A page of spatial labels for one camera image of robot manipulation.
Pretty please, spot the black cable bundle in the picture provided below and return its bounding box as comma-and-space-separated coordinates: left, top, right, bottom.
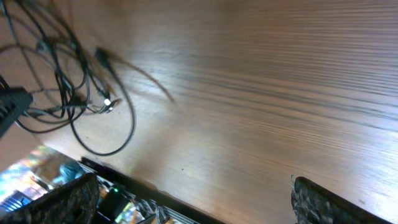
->
0, 0, 137, 157

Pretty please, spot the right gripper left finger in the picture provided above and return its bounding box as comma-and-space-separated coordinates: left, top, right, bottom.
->
1, 173, 100, 224

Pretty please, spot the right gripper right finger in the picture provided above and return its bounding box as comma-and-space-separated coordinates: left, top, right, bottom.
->
291, 176, 389, 224

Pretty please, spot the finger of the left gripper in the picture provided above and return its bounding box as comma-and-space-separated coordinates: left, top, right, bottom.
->
1, 87, 33, 137

